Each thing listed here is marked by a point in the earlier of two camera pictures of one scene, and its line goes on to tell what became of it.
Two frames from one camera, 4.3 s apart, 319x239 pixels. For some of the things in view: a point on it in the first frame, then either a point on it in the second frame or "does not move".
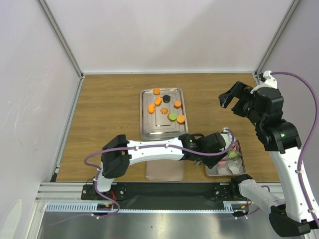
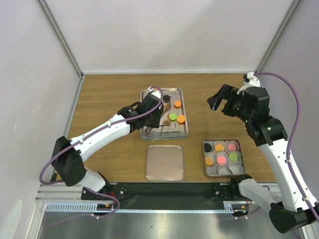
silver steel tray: x=162 y=116 does not move
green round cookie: x=233 y=155 does not move
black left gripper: x=210 y=163 → x=155 y=124
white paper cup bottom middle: x=224 y=170 does not move
